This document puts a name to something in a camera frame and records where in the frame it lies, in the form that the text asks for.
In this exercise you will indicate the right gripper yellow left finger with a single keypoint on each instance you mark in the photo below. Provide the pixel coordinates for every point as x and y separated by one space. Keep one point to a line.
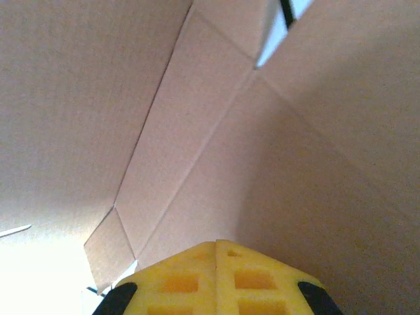
183 288

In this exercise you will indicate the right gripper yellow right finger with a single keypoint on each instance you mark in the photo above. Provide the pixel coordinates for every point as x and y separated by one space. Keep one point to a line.
256 282

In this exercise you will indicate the brown cardboard box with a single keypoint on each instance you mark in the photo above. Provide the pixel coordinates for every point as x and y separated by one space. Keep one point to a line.
203 131

